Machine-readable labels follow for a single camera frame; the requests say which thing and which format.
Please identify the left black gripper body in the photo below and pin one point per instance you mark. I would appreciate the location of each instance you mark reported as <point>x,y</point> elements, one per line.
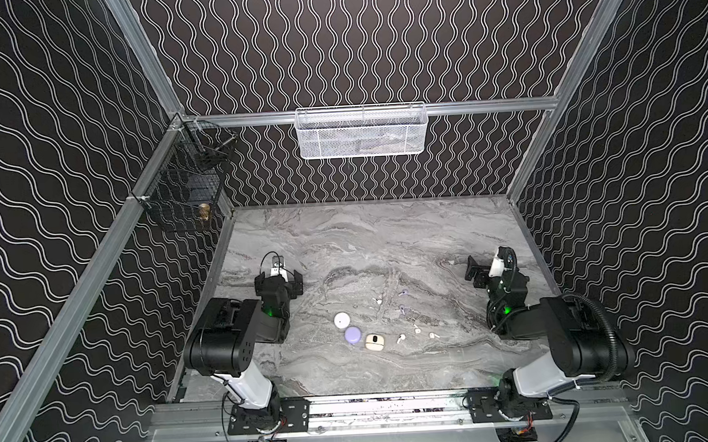
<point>277,283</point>

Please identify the beige earbud charging case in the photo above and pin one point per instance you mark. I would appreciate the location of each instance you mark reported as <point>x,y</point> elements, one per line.
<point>375,342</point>

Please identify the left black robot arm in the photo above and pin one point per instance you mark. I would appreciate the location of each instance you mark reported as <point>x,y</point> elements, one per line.
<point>222,346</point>

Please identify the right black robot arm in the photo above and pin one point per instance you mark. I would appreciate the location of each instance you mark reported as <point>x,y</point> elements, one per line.
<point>585,345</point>

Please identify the white round charging case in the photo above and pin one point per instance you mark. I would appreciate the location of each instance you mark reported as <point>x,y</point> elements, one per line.
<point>342,320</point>

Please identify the purple round charging case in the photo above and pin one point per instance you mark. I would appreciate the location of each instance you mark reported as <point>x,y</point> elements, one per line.
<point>353,335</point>

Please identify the brass knob in basket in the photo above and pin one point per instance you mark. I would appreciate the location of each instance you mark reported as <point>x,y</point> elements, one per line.
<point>204,212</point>

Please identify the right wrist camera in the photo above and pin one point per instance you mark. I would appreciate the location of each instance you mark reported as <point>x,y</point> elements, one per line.
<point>498,266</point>

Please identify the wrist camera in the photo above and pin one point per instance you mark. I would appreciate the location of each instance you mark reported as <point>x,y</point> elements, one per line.
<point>278,267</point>
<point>498,266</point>

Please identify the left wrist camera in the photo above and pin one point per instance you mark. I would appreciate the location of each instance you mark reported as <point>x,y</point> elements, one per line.
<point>278,267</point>

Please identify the black wire basket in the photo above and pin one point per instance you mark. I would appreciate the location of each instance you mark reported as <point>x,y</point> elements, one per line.
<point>193,172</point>

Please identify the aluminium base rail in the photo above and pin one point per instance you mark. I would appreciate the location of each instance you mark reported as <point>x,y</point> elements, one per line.
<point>351,415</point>

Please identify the white wire mesh basket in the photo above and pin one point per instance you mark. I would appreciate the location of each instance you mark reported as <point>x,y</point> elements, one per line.
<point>354,131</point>

